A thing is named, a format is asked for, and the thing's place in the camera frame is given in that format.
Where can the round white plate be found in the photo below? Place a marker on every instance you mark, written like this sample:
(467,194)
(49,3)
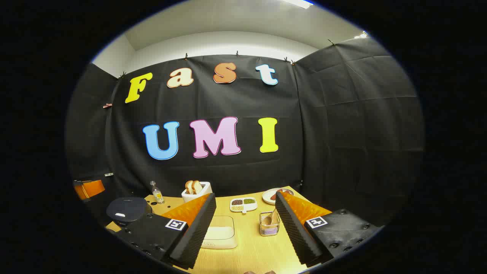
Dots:
(267,196)

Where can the clear plastic rice box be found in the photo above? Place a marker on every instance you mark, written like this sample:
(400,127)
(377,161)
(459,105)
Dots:
(220,243)

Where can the wooden spoon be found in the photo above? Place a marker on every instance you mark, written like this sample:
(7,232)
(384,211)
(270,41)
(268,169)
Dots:
(271,217)

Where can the pile of yellow soybeans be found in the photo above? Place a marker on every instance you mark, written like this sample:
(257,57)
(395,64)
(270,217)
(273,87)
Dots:
(237,208)

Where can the bread slice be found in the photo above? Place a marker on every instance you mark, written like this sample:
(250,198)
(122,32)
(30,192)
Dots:
(188,187)
(197,186)

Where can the small glass bottle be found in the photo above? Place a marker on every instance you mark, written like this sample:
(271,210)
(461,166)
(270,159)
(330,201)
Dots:
(157,195)

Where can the pile of green mung beans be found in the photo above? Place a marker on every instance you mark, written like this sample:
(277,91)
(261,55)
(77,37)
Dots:
(249,201)

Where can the dark lidded rice cooker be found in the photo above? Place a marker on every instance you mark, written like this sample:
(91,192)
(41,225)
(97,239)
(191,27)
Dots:
(127,209)

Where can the white divided dish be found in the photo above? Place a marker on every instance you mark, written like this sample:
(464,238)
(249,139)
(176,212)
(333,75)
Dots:
(249,207)

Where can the white toaster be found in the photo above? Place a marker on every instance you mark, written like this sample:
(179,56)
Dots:
(199,197)

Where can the black backdrop cloth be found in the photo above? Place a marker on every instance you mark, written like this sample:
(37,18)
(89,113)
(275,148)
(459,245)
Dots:
(335,133)

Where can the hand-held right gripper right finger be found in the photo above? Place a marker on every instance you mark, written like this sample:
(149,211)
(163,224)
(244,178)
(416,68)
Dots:
(295,232)

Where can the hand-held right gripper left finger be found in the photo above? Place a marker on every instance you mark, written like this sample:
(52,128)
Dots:
(198,228)

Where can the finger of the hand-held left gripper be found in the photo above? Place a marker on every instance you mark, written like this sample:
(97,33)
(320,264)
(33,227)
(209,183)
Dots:
(93,188)

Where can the pile of dark red beans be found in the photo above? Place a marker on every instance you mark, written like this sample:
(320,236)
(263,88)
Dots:
(237,202)

